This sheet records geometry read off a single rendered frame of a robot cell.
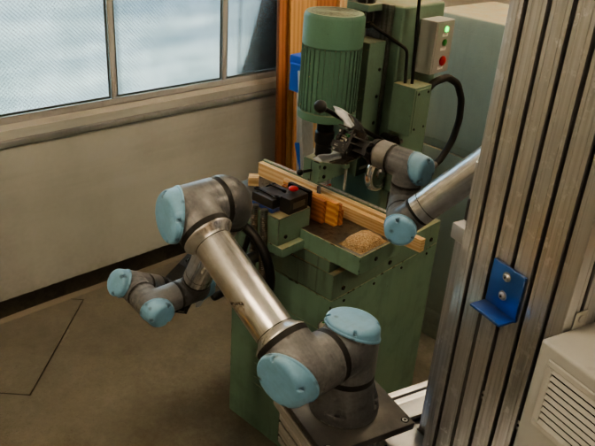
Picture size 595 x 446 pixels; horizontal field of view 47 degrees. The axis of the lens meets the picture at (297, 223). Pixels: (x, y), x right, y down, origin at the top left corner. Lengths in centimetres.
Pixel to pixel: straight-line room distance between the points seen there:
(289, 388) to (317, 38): 103
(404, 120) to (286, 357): 104
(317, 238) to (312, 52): 53
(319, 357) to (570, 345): 46
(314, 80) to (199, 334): 149
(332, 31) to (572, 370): 117
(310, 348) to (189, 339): 179
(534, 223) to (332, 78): 98
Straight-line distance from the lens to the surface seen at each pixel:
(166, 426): 268
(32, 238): 319
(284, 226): 199
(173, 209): 143
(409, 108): 211
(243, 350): 249
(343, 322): 139
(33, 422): 278
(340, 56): 196
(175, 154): 342
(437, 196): 158
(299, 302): 216
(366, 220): 208
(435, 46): 216
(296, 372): 129
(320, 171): 209
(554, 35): 109
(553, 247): 113
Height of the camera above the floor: 184
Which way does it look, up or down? 27 degrees down
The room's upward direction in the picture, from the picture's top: 4 degrees clockwise
